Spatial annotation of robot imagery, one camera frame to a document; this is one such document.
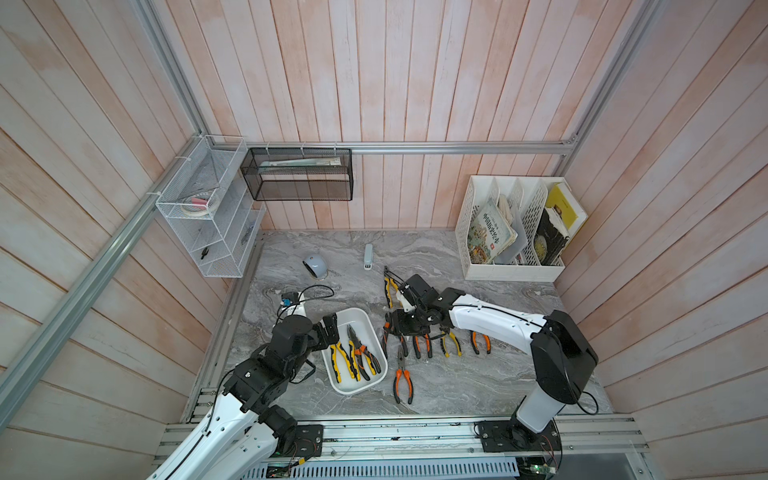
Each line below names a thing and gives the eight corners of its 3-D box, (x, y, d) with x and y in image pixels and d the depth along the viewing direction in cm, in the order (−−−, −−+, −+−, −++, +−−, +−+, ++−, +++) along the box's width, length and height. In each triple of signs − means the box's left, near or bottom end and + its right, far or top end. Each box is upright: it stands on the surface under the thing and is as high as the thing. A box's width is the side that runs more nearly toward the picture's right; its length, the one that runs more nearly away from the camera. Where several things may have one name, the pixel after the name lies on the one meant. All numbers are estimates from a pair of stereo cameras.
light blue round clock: (308, 274, 108) (303, 258, 101) (318, 267, 111) (313, 250, 103) (319, 282, 106) (314, 266, 99) (328, 275, 108) (324, 259, 101)
